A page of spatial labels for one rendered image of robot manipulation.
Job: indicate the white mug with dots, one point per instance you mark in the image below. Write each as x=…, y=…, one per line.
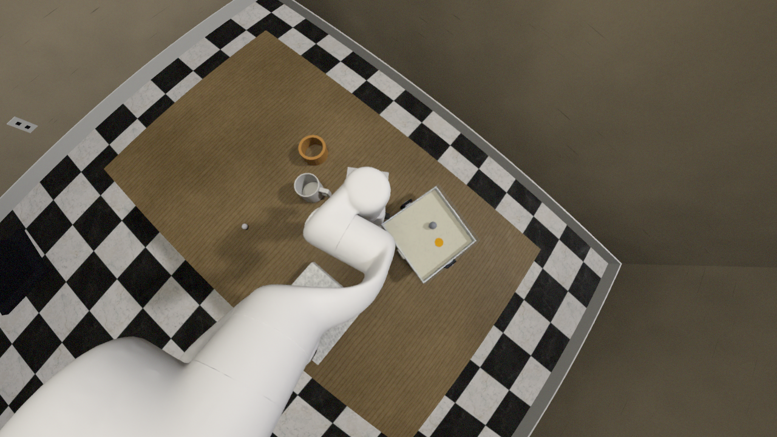
x=306, y=186

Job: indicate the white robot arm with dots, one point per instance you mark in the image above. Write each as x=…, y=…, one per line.
x=235, y=379

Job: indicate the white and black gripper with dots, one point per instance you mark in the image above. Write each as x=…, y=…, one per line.
x=380, y=219

